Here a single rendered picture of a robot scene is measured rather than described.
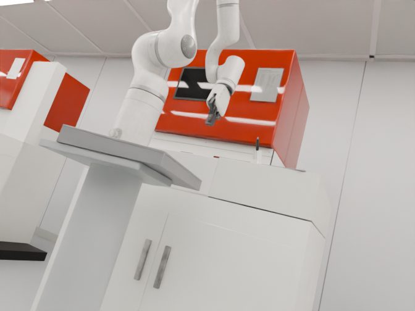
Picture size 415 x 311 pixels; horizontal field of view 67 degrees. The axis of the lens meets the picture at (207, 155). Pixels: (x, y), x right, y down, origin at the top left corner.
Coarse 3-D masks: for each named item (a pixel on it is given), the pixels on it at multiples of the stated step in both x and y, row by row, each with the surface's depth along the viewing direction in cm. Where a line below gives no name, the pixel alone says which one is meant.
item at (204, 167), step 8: (168, 152) 122; (176, 152) 120; (184, 152) 119; (184, 160) 118; (192, 160) 116; (200, 160) 115; (208, 160) 114; (216, 160) 112; (192, 168) 115; (200, 168) 114; (208, 168) 113; (200, 176) 113; (208, 176) 112; (208, 184) 111; (192, 192) 112; (200, 192) 111; (208, 192) 110
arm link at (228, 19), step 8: (224, 8) 123; (232, 8) 123; (224, 16) 124; (232, 16) 124; (224, 24) 125; (232, 24) 124; (224, 32) 125; (232, 32) 125; (216, 40) 129; (224, 40) 127; (232, 40) 127; (216, 48) 131; (208, 56) 133; (216, 56) 135; (208, 64) 134; (216, 64) 137; (208, 72) 135; (208, 80) 137; (216, 80) 135
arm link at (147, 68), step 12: (144, 36) 103; (156, 36) 99; (132, 48) 105; (144, 48) 102; (132, 60) 103; (144, 60) 102; (156, 60) 101; (144, 72) 97; (156, 72) 106; (132, 84) 97; (144, 84) 95; (156, 84) 96
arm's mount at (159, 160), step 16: (64, 128) 84; (80, 144) 81; (96, 144) 80; (112, 144) 78; (128, 144) 77; (144, 160) 75; (160, 160) 74; (176, 160) 81; (176, 176) 84; (192, 176) 94
